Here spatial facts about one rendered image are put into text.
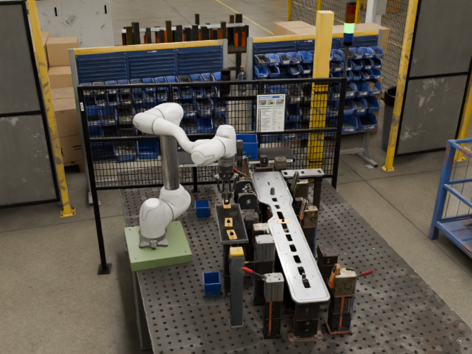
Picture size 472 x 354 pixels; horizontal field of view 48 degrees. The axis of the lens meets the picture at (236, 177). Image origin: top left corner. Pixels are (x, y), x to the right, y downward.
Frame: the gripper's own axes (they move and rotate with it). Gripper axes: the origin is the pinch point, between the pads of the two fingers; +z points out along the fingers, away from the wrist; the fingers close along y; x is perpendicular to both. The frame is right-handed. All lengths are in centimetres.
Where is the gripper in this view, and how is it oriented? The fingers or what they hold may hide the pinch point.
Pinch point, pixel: (226, 197)
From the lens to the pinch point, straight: 288.6
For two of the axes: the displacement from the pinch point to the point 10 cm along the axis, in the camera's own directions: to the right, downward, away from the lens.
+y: 9.9, -0.5, 1.1
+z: 0.0, 8.9, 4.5
